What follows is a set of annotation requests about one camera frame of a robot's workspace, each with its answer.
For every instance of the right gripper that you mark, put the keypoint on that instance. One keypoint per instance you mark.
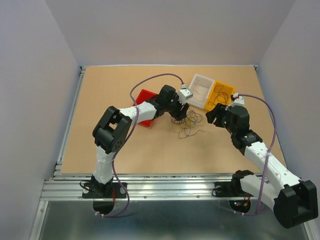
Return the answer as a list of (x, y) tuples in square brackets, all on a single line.
[(216, 112)]

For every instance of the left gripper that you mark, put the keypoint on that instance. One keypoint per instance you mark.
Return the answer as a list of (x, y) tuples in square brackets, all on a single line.
[(183, 111)]

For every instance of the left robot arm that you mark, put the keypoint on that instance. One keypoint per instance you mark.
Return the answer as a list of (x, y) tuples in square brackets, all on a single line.
[(112, 130)]

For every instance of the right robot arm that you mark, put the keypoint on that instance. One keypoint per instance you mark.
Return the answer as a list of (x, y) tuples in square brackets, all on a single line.
[(292, 200)]

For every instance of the yellow plastic bin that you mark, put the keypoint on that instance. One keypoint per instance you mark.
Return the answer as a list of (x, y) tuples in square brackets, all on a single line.
[(220, 93)]

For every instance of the white plastic bin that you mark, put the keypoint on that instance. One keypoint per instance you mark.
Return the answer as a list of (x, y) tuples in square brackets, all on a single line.
[(201, 87)]

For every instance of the red plastic bin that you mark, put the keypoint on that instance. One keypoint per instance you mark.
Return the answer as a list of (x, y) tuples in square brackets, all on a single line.
[(141, 99)]

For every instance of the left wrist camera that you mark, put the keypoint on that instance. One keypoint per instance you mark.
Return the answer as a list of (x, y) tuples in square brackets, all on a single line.
[(184, 94)]

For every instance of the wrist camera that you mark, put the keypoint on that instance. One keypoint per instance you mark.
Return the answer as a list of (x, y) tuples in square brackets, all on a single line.
[(236, 100), (184, 94)]

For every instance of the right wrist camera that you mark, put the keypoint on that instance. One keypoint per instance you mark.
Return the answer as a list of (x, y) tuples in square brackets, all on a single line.
[(236, 100)]

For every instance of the aluminium mounting rail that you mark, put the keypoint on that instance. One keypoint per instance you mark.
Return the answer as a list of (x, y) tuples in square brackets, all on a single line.
[(140, 187)]

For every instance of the left aluminium side rail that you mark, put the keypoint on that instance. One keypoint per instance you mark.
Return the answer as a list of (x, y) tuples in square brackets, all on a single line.
[(70, 118)]

